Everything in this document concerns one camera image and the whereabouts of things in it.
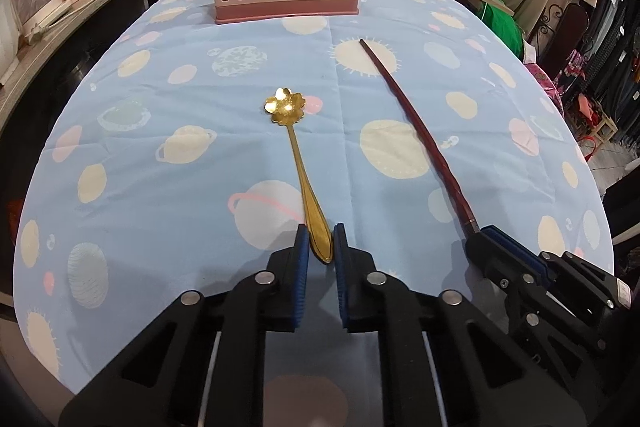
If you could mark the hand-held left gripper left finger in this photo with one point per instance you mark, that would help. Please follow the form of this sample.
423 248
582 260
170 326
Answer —
300 267

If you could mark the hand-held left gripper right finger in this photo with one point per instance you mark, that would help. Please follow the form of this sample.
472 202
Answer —
341 267

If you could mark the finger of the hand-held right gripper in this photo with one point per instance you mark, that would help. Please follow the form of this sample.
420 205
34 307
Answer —
520 251
500 266

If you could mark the red chopstick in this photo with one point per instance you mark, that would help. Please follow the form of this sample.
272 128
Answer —
425 137

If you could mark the gold flower spoon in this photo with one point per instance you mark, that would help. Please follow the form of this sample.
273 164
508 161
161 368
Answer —
286 107

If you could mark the blue planet print tablecloth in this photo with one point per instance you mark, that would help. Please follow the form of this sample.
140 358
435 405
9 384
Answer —
200 207

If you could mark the red stool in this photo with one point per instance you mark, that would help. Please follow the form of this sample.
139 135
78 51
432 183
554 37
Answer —
595 127

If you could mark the black metal chair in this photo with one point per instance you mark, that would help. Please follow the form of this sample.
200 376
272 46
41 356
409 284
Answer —
570 42

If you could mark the green cloth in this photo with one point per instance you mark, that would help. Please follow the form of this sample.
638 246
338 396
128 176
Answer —
502 29

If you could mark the wooden counter shelf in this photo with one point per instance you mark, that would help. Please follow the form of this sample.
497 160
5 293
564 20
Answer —
60 37

